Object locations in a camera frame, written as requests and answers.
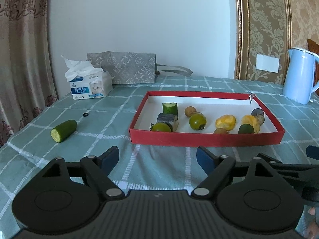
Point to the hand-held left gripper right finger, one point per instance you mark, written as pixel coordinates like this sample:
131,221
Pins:
205,159

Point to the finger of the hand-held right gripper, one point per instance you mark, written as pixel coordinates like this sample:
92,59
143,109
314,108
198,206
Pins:
313,152
286,168

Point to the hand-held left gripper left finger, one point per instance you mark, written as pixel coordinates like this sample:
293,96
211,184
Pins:
109,158

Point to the red cardboard box lid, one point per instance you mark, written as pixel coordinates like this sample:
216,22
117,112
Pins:
204,139

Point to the yellow-green tomato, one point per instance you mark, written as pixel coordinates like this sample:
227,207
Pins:
197,121

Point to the yellow corn piece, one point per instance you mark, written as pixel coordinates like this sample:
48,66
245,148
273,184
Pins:
251,120
225,122

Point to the dark green cucumber end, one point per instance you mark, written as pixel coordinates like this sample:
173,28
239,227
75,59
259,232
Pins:
246,129

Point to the brown longan with stem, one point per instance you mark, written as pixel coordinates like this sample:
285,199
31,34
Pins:
190,111

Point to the green tomato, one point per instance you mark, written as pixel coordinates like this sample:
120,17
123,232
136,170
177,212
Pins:
161,127

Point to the short cucumber piece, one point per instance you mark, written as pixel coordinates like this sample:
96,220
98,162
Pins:
170,108

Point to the person's right hand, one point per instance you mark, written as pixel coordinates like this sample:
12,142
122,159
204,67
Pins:
312,231

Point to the green checked tablecloth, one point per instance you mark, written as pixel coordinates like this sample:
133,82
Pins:
99,129

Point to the long cucumber piece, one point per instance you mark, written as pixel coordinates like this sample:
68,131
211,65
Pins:
64,129

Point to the cat print tissue pack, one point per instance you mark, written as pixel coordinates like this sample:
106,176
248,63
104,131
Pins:
91,87

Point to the light blue kettle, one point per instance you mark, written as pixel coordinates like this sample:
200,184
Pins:
299,77

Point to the grey patterned gift bag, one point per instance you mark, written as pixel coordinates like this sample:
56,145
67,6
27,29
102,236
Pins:
129,67

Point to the brown wooden chair back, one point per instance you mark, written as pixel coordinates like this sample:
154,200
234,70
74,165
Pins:
315,47

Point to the beige patterned curtain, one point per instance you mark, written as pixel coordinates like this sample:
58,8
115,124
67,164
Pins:
22,54

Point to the white wall switch plate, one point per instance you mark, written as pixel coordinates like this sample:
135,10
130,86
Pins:
268,63

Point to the gold framed damask wall panel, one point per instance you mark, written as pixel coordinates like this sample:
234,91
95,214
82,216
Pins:
264,25

